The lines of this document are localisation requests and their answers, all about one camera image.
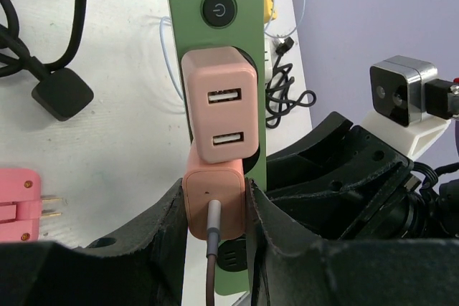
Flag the green power strip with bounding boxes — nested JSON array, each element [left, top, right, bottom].
[[161, 0, 268, 296]]

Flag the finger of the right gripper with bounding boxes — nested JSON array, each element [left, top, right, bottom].
[[267, 141, 412, 240], [266, 112, 353, 173]]

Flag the black power strip cord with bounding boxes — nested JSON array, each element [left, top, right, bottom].
[[0, 0, 95, 123]]

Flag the black cord of cream strip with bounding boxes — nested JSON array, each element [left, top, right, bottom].
[[265, 36, 317, 130]]

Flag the light blue thin cable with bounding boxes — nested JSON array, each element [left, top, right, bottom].
[[158, 0, 306, 115]]

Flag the cream power strip red sockets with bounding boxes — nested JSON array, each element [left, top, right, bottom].
[[265, 34, 283, 83]]

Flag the pink plug adapter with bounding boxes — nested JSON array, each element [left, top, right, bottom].
[[0, 168, 61, 244]]

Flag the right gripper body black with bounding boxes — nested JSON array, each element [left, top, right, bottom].
[[340, 162, 458, 239]]

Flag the beige dual usb charger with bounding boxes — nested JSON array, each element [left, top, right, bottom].
[[181, 47, 259, 163]]

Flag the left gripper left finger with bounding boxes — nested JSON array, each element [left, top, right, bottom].
[[1, 181, 187, 305]]

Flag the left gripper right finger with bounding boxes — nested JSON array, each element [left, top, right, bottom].
[[247, 181, 458, 305]]

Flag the yellow usb charger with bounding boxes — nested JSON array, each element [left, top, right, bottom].
[[263, 0, 278, 24]]

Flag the salmon usb charger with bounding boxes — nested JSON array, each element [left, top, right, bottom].
[[182, 145, 245, 240]]

